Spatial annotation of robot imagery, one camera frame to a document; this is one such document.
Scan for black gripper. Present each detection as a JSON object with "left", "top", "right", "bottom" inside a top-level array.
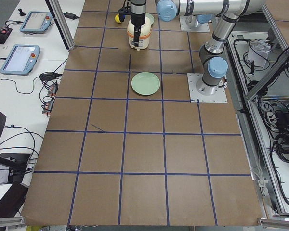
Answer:
[{"left": 131, "top": 12, "right": 145, "bottom": 51}]

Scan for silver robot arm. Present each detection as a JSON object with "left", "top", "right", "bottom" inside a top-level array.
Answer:
[
  {"left": 185, "top": 14, "right": 213, "bottom": 27},
  {"left": 155, "top": 0, "right": 265, "bottom": 96}
]

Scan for green plate near arm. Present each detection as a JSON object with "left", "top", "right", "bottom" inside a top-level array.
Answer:
[
  {"left": 131, "top": 72, "right": 160, "bottom": 96},
  {"left": 146, "top": 13, "right": 155, "bottom": 25}
]

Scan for yellow toy potato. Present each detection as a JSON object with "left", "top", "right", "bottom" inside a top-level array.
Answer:
[{"left": 115, "top": 14, "right": 122, "bottom": 24}]

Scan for black power adapter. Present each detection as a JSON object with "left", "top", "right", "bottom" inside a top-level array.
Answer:
[{"left": 64, "top": 12, "right": 79, "bottom": 20}]

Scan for upper blue teach pendant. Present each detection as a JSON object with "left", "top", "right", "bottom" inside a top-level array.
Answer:
[{"left": 20, "top": 11, "right": 53, "bottom": 33}]

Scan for blue teach pendant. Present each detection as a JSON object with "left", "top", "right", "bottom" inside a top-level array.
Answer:
[
  {"left": 0, "top": 44, "right": 40, "bottom": 76},
  {"left": 20, "top": 11, "right": 53, "bottom": 33}
]

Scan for lower blue teach pendant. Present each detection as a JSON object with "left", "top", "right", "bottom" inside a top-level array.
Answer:
[{"left": 0, "top": 44, "right": 40, "bottom": 76}]

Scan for black monitor stand base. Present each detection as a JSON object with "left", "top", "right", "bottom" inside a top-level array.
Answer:
[{"left": 0, "top": 153, "right": 30, "bottom": 185}]

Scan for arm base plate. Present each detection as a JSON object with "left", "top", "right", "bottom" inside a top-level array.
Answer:
[
  {"left": 179, "top": 15, "right": 210, "bottom": 33},
  {"left": 187, "top": 73, "right": 228, "bottom": 103}
]

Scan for aluminium frame post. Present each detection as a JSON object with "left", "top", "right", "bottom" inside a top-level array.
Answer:
[{"left": 45, "top": 0, "right": 75, "bottom": 51}]

